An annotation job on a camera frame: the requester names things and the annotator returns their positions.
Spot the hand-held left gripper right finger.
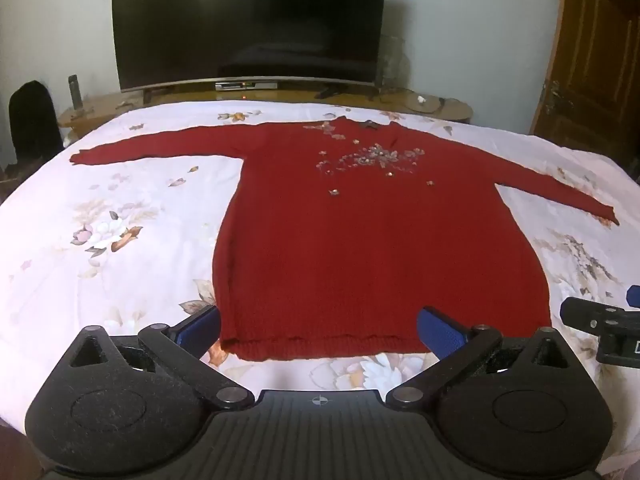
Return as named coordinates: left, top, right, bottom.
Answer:
left=385, top=306, right=577, bottom=407

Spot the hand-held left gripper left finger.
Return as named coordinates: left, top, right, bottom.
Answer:
left=68, top=305, right=256, bottom=409

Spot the red knitted sweater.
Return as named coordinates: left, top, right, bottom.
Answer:
left=69, top=115, right=620, bottom=362

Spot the white floral bedsheet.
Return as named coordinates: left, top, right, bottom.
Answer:
left=0, top=101, right=640, bottom=476

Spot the wooden television stand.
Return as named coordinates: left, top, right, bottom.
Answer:
left=57, top=82, right=474, bottom=142

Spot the brown wooden door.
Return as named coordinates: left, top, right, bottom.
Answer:
left=530, top=0, right=640, bottom=171

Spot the silver set-top box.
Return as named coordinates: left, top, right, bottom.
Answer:
left=215, top=80, right=278, bottom=92

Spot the black chair back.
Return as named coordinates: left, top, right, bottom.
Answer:
left=8, top=80, right=64, bottom=162

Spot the black flat screen television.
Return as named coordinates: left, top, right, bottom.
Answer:
left=110, top=0, right=389, bottom=94

